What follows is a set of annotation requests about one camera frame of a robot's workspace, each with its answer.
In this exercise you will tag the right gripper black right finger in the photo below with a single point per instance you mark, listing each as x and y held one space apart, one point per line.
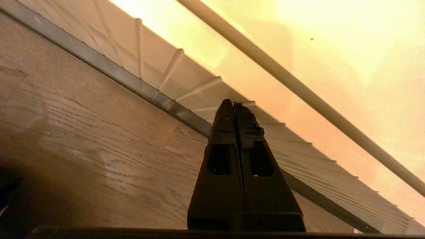
269 189

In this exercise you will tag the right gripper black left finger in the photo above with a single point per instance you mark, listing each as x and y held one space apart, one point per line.
215 192

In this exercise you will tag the white pull-out drawer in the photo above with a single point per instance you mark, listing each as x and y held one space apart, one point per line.
199 89

